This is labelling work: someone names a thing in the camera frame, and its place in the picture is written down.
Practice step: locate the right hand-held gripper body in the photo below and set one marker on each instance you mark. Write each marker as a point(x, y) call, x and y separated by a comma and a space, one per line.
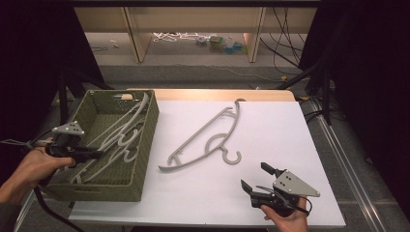
point(295, 187)

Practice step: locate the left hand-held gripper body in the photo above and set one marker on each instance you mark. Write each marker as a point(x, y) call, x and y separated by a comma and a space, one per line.
point(69, 129)

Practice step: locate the grey plastic clothes hanger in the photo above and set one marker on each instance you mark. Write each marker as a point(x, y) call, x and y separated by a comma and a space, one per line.
point(141, 104)
point(237, 120)
point(129, 158)

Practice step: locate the green woven basket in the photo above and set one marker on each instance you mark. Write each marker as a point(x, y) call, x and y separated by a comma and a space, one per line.
point(143, 167)

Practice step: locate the person's right hand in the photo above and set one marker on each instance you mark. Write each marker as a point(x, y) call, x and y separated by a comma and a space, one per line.
point(291, 223)

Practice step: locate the person's left hand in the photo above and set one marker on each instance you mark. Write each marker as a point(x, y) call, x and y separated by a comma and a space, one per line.
point(35, 169)

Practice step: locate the white table mat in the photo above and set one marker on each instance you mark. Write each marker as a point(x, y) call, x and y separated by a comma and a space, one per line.
point(257, 138)

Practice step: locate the black metal stand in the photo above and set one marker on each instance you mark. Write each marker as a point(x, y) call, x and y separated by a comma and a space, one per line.
point(63, 93)
point(326, 93)

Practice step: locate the black curtain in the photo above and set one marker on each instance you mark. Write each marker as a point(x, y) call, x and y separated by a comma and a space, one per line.
point(370, 80)
point(32, 58)

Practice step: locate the colourful toys on floor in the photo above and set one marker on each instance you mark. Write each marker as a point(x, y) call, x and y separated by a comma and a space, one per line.
point(222, 43)

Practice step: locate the beige desk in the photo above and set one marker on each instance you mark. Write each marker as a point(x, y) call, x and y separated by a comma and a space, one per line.
point(193, 19)

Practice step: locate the aluminium floor rail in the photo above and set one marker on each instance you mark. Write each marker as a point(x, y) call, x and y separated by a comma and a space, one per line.
point(351, 180)

